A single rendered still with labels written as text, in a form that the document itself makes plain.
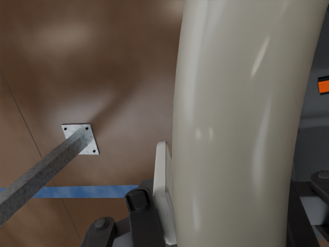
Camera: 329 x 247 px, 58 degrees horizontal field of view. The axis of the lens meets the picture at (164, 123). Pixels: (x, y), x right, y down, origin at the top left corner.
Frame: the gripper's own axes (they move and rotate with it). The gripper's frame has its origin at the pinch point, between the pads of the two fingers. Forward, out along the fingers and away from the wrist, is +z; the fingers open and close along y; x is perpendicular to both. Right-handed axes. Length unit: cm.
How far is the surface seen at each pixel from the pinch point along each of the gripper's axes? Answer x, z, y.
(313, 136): -49, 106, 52
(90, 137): -38, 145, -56
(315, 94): -30, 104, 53
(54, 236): -118, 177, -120
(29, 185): -41, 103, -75
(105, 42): 11, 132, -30
